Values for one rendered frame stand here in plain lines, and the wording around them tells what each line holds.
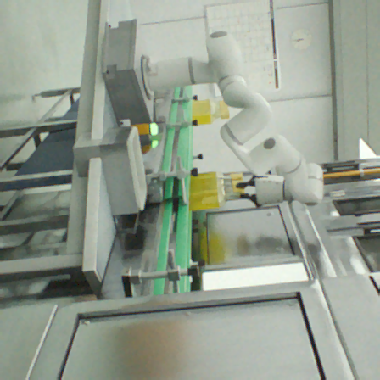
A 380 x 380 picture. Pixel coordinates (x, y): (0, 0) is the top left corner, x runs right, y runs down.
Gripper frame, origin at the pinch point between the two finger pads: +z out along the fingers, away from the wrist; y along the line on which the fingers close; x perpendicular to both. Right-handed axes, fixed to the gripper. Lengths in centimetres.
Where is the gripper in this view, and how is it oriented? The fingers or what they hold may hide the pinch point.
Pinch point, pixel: (242, 190)
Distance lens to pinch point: 211.7
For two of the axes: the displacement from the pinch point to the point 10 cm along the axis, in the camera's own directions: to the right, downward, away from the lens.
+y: -1.2, -9.2, -3.8
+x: -2.6, 4.0, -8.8
